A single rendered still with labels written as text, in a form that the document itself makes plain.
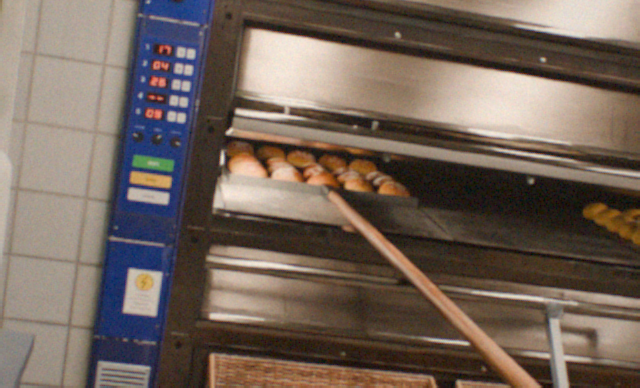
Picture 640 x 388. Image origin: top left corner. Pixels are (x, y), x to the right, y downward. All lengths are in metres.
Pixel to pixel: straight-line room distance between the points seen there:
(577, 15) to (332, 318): 0.93
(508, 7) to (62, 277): 1.21
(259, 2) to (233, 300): 0.69
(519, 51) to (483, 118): 0.18
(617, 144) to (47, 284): 1.39
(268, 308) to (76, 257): 0.46
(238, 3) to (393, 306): 0.81
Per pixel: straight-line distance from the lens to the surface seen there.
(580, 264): 2.40
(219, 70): 2.13
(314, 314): 2.24
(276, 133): 2.00
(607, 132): 2.36
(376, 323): 2.27
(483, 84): 2.25
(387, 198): 2.68
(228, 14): 2.12
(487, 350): 1.47
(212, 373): 2.16
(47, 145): 2.16
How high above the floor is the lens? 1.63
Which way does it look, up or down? 8 degrees down
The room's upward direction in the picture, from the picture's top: 10 degrees clockwise
